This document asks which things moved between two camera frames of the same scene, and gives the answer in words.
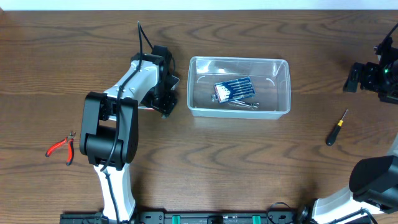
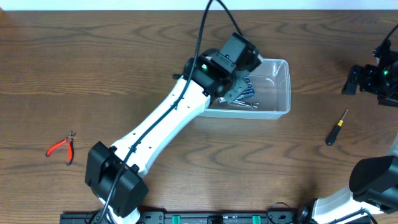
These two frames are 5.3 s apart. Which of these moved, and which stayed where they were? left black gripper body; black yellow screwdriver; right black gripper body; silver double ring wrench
Moved: left black gripper body
Stayed: black yellow screwdriver; silver double ring wrench; right black gripper body
